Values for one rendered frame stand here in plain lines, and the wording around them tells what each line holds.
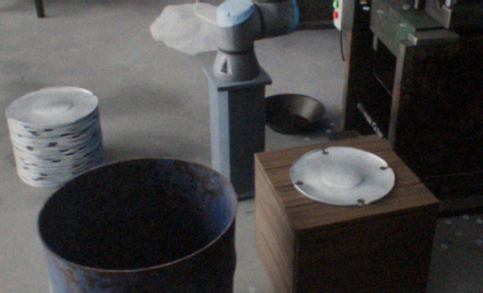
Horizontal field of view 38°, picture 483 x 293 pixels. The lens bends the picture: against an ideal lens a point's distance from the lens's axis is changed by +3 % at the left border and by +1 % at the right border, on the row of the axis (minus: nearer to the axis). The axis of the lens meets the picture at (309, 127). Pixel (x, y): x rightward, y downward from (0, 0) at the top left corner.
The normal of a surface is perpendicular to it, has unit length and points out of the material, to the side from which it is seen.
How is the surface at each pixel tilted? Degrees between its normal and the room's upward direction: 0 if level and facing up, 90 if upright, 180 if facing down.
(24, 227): 0
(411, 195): 0
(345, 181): 0
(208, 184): 88
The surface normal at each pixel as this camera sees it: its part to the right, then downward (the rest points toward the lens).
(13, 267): 0.04, -0.87
